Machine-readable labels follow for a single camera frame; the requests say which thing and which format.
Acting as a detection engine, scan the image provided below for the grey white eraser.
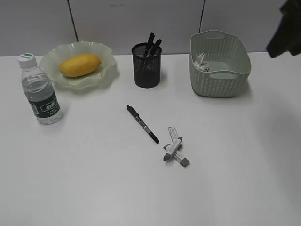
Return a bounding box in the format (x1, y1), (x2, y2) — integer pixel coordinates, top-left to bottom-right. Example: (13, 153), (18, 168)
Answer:
(163, 137), (182, 161)
(167, 126), (179, 142)
(173, 151), (189, 167)

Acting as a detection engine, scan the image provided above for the waste paper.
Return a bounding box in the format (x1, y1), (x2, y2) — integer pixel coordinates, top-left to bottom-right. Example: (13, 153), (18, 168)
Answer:
(194, 53), (209, 72)

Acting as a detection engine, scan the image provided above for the clear water bottle green label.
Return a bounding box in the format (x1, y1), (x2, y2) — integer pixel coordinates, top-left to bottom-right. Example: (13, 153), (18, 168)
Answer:
(17, 53), (63, 125)

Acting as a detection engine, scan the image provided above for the black marker pen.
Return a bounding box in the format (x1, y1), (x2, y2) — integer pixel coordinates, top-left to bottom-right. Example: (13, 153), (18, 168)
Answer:
(150, 39), (162, 57)
(127, 105), (159, 144)
(143, 32), (155, 58)

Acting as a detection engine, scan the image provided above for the black mesh pen holder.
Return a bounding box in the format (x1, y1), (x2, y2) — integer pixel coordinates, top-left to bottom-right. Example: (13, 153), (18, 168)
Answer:
(132, 42), (162, 89)

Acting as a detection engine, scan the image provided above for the pale green wavy glass plate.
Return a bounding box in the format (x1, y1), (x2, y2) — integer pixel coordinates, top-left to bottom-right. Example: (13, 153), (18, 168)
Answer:
(39, 41), (119, 90)

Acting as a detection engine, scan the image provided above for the pale green woven plastic basket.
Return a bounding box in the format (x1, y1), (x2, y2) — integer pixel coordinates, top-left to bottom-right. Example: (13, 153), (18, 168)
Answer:
(189, 30), (252, 97)

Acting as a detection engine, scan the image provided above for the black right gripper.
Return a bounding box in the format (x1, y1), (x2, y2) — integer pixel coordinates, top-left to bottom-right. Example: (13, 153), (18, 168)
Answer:
(266, 0), (301, 58)

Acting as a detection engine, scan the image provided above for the yellow mango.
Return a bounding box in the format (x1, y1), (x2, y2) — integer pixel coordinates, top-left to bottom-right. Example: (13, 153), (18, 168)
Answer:
(59, 53), (101, 78)

